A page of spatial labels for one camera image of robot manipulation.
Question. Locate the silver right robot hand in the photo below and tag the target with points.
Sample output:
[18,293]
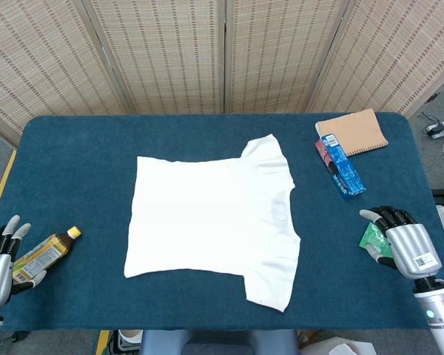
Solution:
[412,247]

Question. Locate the white T-shirt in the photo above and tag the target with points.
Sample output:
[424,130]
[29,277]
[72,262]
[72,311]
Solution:
[207,222]

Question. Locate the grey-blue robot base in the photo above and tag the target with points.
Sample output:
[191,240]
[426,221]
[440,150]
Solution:
[163,344]

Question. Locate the green sachet packet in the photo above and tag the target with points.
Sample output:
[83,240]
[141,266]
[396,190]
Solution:
[371,238]

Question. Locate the yellow-capped tea bottle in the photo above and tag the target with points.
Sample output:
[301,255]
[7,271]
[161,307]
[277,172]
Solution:
[44,255]

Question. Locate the blue cookie box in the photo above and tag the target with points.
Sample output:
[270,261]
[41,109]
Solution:
[346,174]

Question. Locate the black power adapter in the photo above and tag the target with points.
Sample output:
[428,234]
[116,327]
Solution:
[434,129]

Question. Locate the brown spiral notebook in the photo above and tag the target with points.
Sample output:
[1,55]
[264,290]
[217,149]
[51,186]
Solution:
[355,131]

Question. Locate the white tape roll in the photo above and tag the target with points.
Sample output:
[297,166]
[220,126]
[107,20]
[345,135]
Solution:
[129,336]

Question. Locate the blue carpet table cover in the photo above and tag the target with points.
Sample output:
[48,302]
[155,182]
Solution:
[96,148]

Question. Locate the woven bamboo folding screen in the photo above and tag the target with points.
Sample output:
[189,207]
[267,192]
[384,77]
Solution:
[170,55]

